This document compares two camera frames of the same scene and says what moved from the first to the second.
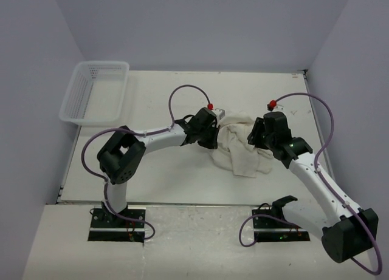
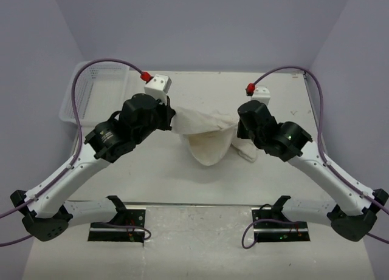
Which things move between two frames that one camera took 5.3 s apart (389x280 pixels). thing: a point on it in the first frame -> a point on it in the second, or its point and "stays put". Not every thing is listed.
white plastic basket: x=96 y=94 stays put
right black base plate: x=271 y=229 stays put
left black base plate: x=107 y=227 stays put
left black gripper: x=212 y=143 -> x=168 y=112
